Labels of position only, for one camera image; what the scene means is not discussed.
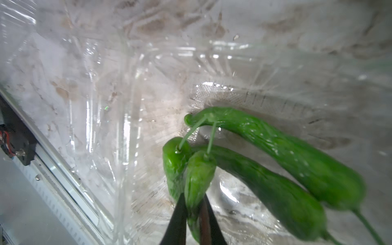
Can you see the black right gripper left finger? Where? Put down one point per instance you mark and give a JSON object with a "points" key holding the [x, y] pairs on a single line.
{"points": [[176, 231]]}

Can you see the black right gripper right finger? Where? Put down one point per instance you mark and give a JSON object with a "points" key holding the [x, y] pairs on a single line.
{"points": [[210, 232]]}

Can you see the green peppers bunch back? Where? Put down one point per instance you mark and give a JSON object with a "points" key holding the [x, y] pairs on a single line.
{"points": [[297, 203]]}

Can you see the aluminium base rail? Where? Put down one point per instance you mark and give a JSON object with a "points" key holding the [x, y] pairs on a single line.
{"points": [[43, 120]]}

